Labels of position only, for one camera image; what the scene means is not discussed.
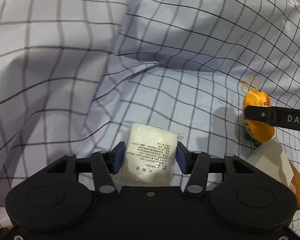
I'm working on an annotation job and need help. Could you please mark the orange pouch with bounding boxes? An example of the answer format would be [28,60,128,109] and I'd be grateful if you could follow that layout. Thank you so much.
[241,77,275,147]

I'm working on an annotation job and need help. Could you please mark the white packaged cotton pad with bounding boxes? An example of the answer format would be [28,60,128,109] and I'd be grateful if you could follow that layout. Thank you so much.
[118,122,183,187]

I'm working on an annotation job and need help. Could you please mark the green tape roll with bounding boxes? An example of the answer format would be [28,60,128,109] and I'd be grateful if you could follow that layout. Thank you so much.
[244,133,263,147]

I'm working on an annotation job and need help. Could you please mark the white vivo phone box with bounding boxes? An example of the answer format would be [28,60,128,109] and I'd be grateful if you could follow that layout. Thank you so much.
[246,137,294,187]

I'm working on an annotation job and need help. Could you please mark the brown leather wallet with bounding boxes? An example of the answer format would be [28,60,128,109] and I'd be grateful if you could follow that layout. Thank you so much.
[289,161,300,210]

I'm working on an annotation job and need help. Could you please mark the lavender checked cloth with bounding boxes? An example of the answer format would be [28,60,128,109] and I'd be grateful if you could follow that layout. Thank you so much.
[0,0,300,228]

